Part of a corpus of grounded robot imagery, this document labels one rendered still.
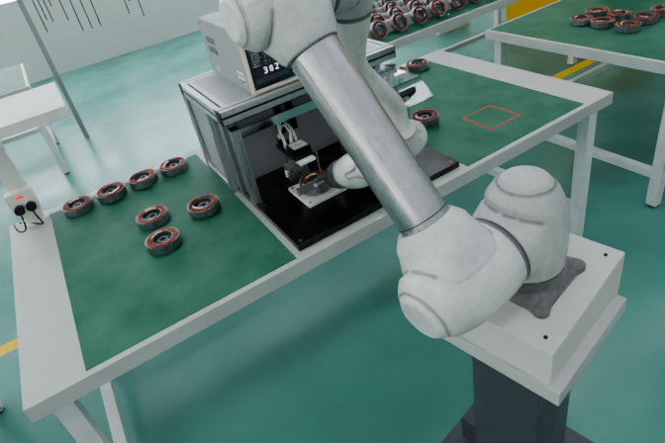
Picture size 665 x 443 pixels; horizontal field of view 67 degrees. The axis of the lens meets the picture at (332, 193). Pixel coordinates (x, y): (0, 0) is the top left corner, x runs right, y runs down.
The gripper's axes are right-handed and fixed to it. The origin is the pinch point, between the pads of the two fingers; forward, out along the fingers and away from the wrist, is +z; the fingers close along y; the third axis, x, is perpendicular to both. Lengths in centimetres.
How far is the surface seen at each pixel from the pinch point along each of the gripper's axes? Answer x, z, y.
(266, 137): 21.2, 18.4, -3.9
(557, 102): -13, -9, 103
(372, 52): 32.3, -4.4, 37.0
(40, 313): 0, 12, -91
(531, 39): 16, 41, 157
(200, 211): 7.1, 18.4, -36.4
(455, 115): -1, 11, 71
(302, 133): 17.4, 20.5, 10.1
